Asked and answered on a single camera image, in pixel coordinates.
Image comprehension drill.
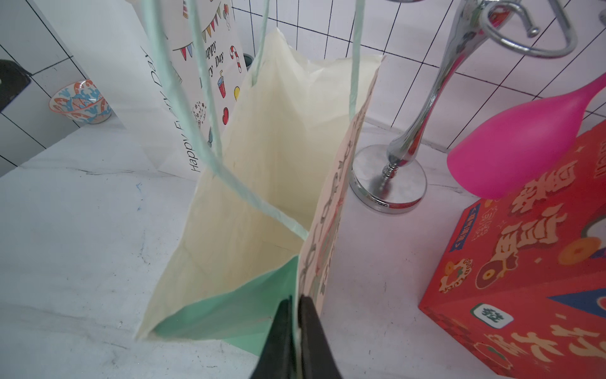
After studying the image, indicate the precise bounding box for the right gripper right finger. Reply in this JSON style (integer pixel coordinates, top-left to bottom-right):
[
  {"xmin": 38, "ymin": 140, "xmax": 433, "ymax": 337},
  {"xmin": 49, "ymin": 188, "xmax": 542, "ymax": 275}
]
[{"xmin": 298, "ymin": 296, "xmax": 342, "ymax": 379}]

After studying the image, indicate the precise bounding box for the pink plastic wine glass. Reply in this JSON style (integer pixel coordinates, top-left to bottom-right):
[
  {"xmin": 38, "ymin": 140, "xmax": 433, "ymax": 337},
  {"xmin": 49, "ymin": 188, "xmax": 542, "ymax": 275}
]
[{"xmin": 447, "ymin": 74, "xmax": 605, "ymax": 200}]

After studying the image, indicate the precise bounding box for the red printed paper bag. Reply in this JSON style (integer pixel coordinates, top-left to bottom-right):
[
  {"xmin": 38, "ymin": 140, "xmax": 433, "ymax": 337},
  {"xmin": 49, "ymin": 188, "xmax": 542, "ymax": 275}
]
[{"xmin": 419, "ymin": 124, "xmax": 605, "ymax": 378}]

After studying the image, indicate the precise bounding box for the patterned ceramic bowl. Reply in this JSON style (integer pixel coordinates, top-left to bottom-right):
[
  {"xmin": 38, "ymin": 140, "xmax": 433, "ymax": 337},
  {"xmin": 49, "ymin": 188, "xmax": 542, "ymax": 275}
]
[{"xmin": 49, "ymin": 80, "xmax": 113, "ymax": 125}]

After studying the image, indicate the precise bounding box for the green Fresh paper bag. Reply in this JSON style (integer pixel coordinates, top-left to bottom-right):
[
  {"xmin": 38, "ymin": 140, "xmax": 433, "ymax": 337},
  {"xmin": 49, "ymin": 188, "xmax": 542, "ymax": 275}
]
[{"xmin": 136, "ymin": 1, "xmax": 383, "ymax": 354}]

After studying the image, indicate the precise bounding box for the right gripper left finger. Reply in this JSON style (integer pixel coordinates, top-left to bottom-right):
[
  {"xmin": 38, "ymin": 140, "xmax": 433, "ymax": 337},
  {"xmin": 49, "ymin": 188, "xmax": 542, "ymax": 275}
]
[{"xmin": 250, "ymin": 298, "xmax": 295, "ymax": 379}]

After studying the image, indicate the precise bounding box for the chrome cup holder stand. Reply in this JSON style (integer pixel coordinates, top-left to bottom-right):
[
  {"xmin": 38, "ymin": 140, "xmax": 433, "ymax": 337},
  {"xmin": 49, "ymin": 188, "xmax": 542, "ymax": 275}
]
[{"xmin": 350, "ymin": 1, "xmax": 605, "ymax": 215}]

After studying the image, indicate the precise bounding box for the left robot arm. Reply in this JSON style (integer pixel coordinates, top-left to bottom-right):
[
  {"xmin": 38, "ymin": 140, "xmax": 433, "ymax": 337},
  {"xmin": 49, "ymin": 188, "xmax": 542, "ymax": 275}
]
[{"xmin": 0, "ymin": 59, "xmax": 32, "ymax": 111}]

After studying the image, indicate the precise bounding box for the white Happy Every Day bag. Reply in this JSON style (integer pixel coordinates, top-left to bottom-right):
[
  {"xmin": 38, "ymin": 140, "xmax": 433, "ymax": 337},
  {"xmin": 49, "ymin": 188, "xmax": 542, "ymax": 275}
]
[{"xmin": 37, "ymin": 1, "xmax": 246, "ymax": 180}]

